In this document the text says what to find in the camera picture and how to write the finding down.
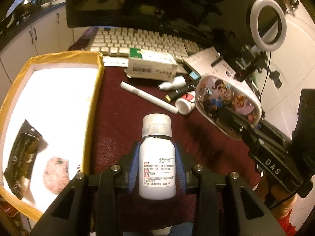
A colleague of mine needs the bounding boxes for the small red-label pill bottle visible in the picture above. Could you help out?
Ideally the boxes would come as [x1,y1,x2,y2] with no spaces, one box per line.
[175,91,195,115]

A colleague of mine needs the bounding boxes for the black computer monitor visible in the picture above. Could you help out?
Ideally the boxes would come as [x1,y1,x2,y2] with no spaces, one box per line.
[64,0,287,52]

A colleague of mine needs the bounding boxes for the white mechanical keyboard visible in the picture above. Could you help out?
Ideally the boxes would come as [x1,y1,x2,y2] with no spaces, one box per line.
[88,27,202,62]

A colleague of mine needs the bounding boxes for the white ring light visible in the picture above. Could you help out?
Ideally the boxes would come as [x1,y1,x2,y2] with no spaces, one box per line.
[249,0,287,52]

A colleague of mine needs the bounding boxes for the cartoon lidded container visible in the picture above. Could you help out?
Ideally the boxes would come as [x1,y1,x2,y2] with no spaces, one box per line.
[195,74,262,140]

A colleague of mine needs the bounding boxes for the black marker pen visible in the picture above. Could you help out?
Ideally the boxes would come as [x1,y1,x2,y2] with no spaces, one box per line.
[164,78,200,103]

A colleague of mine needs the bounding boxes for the green white medicine box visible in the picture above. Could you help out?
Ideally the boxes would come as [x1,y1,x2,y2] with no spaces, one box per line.
[126,48,178,82]

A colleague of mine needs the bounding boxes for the right hand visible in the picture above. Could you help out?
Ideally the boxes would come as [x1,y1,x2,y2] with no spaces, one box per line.
[264,185,297,219]

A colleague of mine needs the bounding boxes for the white dropper bottle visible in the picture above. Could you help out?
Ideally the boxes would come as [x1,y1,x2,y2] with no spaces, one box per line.
[158,76,186,91]

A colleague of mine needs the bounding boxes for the black snack packet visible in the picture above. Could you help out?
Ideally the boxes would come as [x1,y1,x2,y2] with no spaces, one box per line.
[4,120,47,200]

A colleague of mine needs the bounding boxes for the grey study notebook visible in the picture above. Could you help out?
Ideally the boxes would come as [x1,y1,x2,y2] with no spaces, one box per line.
[183,47,235,79]

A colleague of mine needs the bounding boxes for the white marker pen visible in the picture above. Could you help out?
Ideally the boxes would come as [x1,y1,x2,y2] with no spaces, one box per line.
[120,82,178,114]

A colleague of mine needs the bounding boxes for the white kitchen cabinets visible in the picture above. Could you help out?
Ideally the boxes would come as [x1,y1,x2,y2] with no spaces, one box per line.
[1,5,88,101]

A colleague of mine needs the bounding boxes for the white medicine bottle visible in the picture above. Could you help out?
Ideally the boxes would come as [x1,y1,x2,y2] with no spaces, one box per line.
[139,113,176,200]

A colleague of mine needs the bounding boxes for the yellow storage box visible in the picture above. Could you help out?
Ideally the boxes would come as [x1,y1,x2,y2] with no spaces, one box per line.
[1,51,105,221]

